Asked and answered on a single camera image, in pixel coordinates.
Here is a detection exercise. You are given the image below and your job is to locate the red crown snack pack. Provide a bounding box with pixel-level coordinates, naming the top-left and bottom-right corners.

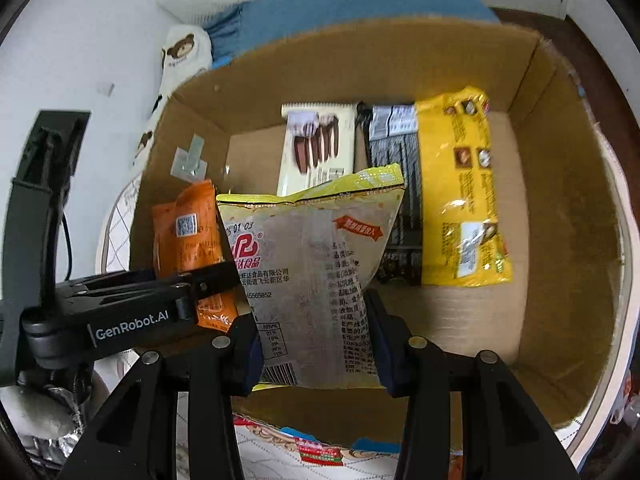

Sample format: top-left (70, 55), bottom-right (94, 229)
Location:
top-left (295, 438), bottom-right (343, 467)

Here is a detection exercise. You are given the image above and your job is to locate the orange snack pack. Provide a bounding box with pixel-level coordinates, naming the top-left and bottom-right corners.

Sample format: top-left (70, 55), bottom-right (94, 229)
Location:
top-left (151, 180), bottom-right (238, 333)

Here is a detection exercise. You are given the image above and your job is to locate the pale yellow bread pack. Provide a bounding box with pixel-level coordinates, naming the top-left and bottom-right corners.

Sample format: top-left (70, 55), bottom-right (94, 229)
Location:
top-left (218, 164), bottom-right (405, 389)

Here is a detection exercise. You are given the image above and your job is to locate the black yellow biscuit pack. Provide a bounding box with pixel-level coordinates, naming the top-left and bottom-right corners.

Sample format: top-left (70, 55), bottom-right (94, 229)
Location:
top-left (357, 87), bottom-right (513, 287)

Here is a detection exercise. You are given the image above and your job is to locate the cream Franzzi cookie pack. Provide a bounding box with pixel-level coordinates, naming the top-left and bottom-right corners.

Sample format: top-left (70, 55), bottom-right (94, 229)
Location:
top-left (277, 103), bottom-right (357, 196)

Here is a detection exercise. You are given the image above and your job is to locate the cardboard milk box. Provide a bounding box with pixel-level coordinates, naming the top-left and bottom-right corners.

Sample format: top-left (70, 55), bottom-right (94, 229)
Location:
top-left (129, 18), bottom-right (622, 445)

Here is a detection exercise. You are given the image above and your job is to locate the bear print long pillow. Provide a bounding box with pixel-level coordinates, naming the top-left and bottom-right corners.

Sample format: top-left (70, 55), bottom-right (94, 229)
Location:
top-left (132, 25), bottom-right (213, 170)

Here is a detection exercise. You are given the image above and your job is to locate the blue bed sheet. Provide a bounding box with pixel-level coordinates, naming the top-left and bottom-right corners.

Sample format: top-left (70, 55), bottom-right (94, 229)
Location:
top-left (204, 0), bottom-right (498, 68)

